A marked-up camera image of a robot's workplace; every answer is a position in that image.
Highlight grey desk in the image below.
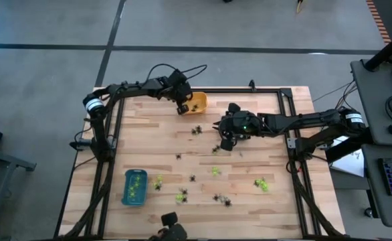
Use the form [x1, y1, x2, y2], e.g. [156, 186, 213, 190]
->
[362, 143, 392, 229]
[351, 59, 392, 147]

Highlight black bulky object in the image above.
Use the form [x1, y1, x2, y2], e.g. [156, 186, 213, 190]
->
[149, 211, 189, 241]

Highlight grey metal stand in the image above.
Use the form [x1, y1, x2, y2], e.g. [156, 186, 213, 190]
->
[0, 145, 37, 240]

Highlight teal plastic bin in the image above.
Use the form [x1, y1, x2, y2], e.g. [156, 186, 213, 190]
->
[121, 169, 149, 206]

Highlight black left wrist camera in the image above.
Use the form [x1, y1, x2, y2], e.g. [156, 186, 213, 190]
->
[168, 69, 187, 84]

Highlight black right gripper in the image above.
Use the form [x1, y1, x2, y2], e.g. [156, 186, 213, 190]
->
[217, 112, 262, 151]

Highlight yellow plastic bin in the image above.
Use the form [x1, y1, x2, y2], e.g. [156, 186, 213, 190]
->
[185, 92, 209, 116]

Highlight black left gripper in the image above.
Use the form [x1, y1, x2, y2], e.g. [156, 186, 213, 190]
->
[164, 82, 193, 116]

